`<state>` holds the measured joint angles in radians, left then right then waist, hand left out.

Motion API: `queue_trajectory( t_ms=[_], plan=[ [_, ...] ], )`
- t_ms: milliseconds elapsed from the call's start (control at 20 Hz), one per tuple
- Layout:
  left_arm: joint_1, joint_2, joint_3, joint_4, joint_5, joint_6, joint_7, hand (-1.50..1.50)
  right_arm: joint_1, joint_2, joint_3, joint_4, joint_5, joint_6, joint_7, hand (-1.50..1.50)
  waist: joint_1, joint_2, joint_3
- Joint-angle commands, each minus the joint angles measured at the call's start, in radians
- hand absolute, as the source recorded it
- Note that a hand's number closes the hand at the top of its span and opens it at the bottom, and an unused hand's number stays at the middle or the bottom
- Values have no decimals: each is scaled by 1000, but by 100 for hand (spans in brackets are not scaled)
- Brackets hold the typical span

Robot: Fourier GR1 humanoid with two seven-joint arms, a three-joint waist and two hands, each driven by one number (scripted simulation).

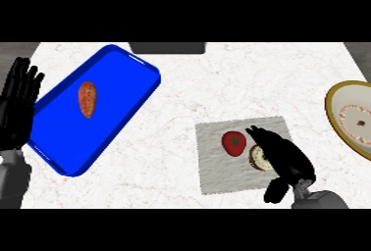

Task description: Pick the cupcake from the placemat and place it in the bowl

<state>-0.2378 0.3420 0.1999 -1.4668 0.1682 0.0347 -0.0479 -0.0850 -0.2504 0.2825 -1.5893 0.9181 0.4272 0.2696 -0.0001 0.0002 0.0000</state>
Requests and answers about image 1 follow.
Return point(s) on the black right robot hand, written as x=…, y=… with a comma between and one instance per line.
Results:
x=285, y=160

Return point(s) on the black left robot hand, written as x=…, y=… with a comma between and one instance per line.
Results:
x=17, y=108

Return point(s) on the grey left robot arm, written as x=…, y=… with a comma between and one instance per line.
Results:
x=13, y=179

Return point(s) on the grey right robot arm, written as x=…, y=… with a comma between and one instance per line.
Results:
x=317, y=196

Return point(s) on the grey placemat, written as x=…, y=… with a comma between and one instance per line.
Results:
x=233, y=163

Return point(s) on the white bowl with gold rim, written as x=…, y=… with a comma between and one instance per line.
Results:
x=356, y=117

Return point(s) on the red tomato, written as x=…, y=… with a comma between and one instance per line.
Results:
x=234, y=143

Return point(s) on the blue tray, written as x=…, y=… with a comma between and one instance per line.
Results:
x=94, y=109

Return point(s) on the dark grey appliance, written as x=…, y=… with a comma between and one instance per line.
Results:
x=168, y=47

